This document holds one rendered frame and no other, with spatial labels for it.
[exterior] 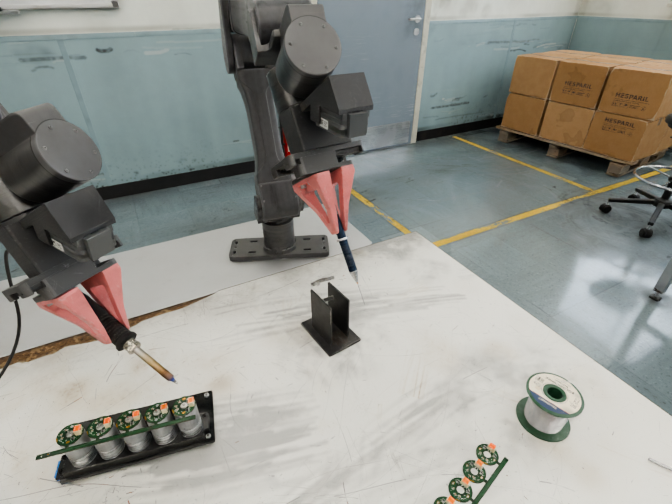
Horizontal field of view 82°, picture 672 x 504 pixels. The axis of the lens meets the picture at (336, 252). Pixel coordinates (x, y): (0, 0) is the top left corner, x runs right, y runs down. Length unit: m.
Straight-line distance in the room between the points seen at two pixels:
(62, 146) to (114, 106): 2.56
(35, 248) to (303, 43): 0.32
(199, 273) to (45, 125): 0.43
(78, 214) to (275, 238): 0.43
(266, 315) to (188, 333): 0.12
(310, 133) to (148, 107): 2.57
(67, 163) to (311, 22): 0.26
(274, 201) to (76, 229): 0.38
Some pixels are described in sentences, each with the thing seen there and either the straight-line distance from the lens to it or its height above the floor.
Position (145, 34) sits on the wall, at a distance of 2.93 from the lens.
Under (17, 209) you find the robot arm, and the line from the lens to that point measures 0.47.
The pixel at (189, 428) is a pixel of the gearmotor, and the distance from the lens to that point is 0.50.
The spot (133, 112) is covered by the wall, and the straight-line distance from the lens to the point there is 2.98.
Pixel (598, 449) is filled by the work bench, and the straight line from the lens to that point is 0.59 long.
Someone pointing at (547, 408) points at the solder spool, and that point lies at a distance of 0.53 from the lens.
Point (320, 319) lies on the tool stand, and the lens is 0.59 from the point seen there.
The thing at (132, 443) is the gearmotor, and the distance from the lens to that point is 0.52.
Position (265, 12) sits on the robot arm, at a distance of 0.51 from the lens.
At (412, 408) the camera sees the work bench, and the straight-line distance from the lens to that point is 0.54.
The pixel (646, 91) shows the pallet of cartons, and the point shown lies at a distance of 3.63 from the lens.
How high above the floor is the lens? 1.19
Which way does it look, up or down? 34 degrees down
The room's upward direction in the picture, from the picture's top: straight up
